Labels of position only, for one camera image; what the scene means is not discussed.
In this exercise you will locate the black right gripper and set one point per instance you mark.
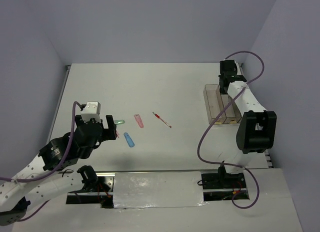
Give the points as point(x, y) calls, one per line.
point(223, 91)

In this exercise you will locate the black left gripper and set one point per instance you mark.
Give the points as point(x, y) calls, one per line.
point(110, 133)

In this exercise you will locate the red gel pen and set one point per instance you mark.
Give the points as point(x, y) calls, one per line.
point(161, 119)

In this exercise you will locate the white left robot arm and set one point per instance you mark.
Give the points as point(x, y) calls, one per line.
point(35, 185)

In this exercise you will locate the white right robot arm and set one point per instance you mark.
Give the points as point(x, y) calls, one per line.
point(257, 125)

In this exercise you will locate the green correction tape case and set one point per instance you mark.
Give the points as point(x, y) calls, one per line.
point(119, 122)

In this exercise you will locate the clear left organizer bin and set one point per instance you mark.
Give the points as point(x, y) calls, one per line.
point(213, 101)

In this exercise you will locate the clear organizer bin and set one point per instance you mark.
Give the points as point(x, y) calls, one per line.
point(232, 113)
point(213, 101)

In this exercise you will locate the blue correction tape case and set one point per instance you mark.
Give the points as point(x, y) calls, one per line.
point(129, 140)

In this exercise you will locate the clear middle organizer bin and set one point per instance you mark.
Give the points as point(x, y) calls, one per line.
point(232, 113)

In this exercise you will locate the pink correction tape case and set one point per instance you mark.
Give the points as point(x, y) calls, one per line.
point(139, 120)

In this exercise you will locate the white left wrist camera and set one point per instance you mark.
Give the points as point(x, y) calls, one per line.
point(90, 110)

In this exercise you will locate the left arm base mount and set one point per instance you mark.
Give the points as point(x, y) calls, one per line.
point(100, 194)

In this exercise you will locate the aluminium table edge rail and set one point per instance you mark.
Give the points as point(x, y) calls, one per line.
point(56, 111)

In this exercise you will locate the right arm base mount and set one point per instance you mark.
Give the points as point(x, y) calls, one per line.
point(217, 188)

